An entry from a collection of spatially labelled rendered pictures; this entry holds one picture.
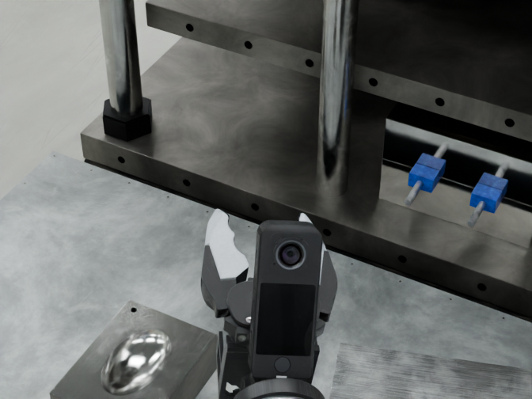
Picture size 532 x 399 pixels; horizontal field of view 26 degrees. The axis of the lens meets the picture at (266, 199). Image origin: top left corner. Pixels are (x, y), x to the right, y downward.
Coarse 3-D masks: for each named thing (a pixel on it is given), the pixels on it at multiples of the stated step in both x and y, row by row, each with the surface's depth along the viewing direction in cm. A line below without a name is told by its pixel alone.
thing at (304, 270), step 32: (288, 224) 82; (256, 256) 82; (288, 256) 81; (320, 256) 82; (256, 288) 82; (288, 288) 82; (256, 320) 82; (288, 320) 82; (256, 352) 83; (288, 352) 83
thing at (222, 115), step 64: (192, 64) 230; (256, 64) 230; (192, 128) 215; (256, 128) 215; (384, 128) 215; (192, 192) 208; (256, 192) 201; (384, 256) 194; (448, 256) 189; (512, 256) 189
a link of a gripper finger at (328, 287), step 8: (328, 256) 93; (328, 264) 92; (328, 272) 91; (328, 280) 90; (336, 280) 91; (320, 288) 90; (328, 288) 90; (336, 288) 90; (320, 296) 89; (328, 296) 89; (328, 304) 88; (320, 312) 88; (328, 312) 88; (328, 320) 88
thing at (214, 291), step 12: (204, 252) 91; (204, 264) 90; (204, 276) 89; (216, 276) 89; (204, 288) 88; (216, 288) 88; (228, 288) 88; (204, 300) 89; (216, 300) 87; (216, 312) 87; (228, 312) 87
